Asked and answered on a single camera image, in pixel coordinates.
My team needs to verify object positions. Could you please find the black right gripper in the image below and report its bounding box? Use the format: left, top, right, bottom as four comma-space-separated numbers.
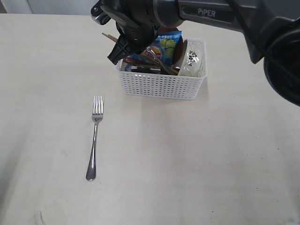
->
107, 22, 159, 65

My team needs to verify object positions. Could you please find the silver metal fork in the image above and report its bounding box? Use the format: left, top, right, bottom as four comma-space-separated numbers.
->
86, 96, 104, 181

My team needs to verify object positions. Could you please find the silver table knife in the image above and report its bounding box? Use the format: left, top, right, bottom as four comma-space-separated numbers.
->
145, 47, 179, 75

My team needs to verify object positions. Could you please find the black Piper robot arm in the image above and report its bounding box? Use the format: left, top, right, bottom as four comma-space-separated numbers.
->
90, 0, 300, 105

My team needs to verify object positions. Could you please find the lower wooden chopstick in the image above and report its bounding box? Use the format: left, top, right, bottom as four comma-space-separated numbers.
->
107, 35, 118, 43

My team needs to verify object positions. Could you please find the wooden chopstick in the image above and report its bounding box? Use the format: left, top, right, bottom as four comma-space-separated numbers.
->
107, 35, 118, 43
102, 33, 118, 43

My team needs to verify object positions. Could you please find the upper wooden chopstick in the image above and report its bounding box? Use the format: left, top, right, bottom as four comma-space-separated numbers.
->
102, 33, 118, 43

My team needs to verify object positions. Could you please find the blue chips bag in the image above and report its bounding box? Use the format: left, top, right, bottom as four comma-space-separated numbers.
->
150, 30, 182, 66

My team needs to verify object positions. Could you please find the white perforated plastic basket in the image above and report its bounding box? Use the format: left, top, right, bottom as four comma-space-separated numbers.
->
115, 39, 207, 100

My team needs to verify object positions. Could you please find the brown round plate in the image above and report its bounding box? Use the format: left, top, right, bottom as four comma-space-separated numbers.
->
158, 27, 183, 64

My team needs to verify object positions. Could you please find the white floral ceramic bowl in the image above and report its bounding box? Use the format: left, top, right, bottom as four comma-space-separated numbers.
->
173, 38, 203, 77

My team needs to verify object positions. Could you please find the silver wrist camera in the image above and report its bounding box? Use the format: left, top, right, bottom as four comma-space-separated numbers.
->
90, 4, 111, 25

